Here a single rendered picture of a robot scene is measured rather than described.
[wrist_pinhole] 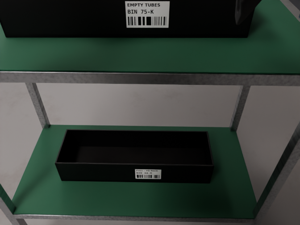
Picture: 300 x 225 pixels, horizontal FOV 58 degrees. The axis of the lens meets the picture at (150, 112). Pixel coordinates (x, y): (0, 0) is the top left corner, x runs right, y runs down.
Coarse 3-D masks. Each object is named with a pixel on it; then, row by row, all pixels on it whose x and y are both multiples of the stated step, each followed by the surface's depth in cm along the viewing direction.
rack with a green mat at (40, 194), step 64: (0, 64) 56; (64, 64) 56; (128, 64) 56; (192, 64) 56; (256, 64) 56; (64, 128) 126; (128, 128) 126; (192, 128) 126; (0, 192) 87; (64, 192) 101; (128, 192) 101; (192, 192) 101
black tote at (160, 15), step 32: (0, 0) 58; (32, 0) 58; (64, 0) 58; (96, 0) 58; (128, 0) 58; (160, 0) 58; (192, 0) 58; (224, 0) 58; (32, 32) 63; (64, 32) 63; (96, 32) 63; (128, 32) 63; (160, 32) 63; (192, 32) 63; (224, 32) 63
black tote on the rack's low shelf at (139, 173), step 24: (72, 144) 115; (96, 144) 115; (120, 144) 115; (144, 144) 114; (168, 144) 114; (192, 144) 114; (72, 168) 99; (96, 168) 99; (120, 168) 98; (144, 168) 98; (168, 168) 98; (192, 168) 97
